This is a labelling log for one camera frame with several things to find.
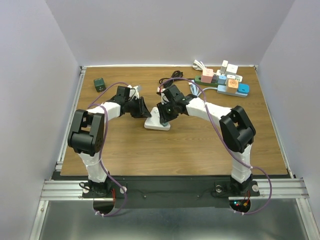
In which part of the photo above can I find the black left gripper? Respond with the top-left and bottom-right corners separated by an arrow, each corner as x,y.
125,96 -> 152,119

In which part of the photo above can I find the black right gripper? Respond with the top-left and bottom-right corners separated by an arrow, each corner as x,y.
156,100 -> 179,124

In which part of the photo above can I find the white triangular power strip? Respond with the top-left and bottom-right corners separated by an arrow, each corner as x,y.
144,107 -> 171,131

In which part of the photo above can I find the light blue power strip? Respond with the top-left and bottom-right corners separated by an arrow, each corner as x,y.
187,82 -> 249,98

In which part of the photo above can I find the dark green charger plug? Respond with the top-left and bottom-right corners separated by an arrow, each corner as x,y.
93,77 -> 106,93

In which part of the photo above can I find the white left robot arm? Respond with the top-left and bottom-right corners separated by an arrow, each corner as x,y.
67,85 -> 152,197

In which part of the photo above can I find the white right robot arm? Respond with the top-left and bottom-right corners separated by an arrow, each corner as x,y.
157,85 -> 256,195

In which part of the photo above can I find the dark green power strip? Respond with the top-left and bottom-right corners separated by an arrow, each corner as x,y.
194,75 -> 218,88

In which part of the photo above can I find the pink cube adapter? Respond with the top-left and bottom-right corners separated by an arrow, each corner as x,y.
200,68 -> 214,83

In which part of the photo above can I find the light blue small adapter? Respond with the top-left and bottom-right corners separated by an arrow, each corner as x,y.
217,75 -> 227,85

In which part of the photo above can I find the orange cube adapter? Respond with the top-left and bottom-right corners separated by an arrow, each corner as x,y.
226,78 -> 239,94

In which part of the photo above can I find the blue square adapter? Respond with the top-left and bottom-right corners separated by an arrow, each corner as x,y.
237,83 -> 250,95

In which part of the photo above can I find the black power cable with plug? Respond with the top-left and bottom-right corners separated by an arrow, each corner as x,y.
158,70 -> 196,88

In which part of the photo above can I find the aluminium left side rail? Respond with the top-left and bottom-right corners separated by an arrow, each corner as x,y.
55,66 -> 87,173

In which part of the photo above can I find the aluminium rail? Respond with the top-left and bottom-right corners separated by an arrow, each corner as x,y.
55,66 -> 87,173
40,178 -> 310,201

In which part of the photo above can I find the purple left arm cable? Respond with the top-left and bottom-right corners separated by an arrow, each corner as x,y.
87,81 -> 137,218

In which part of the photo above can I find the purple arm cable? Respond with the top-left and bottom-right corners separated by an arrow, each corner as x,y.
156,77 -> 273,216
87,81 -> 137,218

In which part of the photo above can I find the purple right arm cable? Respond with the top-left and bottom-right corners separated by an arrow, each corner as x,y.
156,77 -> 273,216

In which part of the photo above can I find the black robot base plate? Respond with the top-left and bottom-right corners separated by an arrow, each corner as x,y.
79,175 -> 260,209

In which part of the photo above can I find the aluminium front rail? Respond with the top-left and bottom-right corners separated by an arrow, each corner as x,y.
40,178 -> 310,201

